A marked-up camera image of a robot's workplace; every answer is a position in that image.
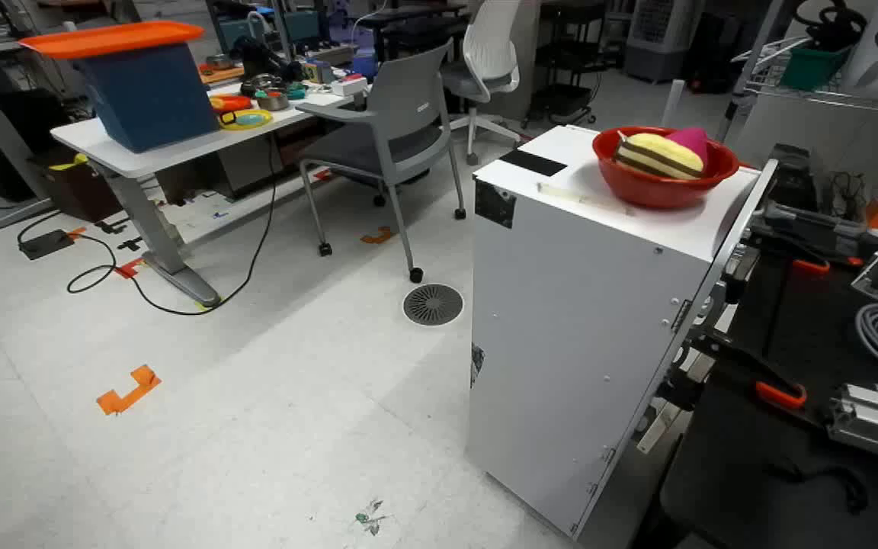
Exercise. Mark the magenta soft toy object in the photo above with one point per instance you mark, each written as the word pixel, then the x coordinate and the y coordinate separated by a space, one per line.
pixel 694 142

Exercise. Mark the white metal cabinet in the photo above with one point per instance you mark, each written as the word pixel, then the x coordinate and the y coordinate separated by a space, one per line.
pixel 561 336

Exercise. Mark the round black floor cover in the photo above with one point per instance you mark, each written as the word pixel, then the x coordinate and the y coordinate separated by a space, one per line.
pixel 433 304

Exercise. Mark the small orange tape strip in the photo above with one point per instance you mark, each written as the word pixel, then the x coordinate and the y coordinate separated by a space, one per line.
pixel 378 237
pixel 129 265

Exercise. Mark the grey office chair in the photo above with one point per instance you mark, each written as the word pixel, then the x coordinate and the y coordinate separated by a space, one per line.
pixel 404 101

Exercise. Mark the white small box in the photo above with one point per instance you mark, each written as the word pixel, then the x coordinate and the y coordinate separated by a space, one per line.
pixel 349 87

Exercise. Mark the white office chair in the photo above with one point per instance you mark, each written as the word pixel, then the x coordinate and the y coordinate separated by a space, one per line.
pixel 489 51

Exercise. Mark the red plastic bowl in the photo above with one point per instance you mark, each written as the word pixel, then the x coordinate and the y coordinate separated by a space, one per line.
pixel 664 192

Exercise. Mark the yellow green toy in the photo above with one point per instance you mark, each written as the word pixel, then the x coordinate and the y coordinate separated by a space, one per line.
pixel 245 118

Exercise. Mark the white office desk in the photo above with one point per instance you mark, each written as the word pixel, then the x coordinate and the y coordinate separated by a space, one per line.
pixel 137 154

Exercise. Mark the blue storage bin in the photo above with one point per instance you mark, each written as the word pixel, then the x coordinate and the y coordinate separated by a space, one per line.
pixel 152 95

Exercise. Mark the large orange tape mark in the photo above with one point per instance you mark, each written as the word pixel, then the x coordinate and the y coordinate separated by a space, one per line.
pixel 113 400

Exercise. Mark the black work table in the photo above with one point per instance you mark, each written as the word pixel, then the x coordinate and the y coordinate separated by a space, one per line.
pixel 764 488

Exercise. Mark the black power adapter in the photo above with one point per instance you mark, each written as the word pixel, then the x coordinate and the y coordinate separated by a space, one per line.
pixel 48 242

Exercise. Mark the orange bin lid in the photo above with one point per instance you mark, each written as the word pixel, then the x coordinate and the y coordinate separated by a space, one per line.
pixel 104 39

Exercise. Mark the green plastic bin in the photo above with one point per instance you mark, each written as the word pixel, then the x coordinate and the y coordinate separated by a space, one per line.
pixel 808 68

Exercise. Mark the aluminium extrusion rail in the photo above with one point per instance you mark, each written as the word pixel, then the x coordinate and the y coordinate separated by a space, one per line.
pixel 876 417

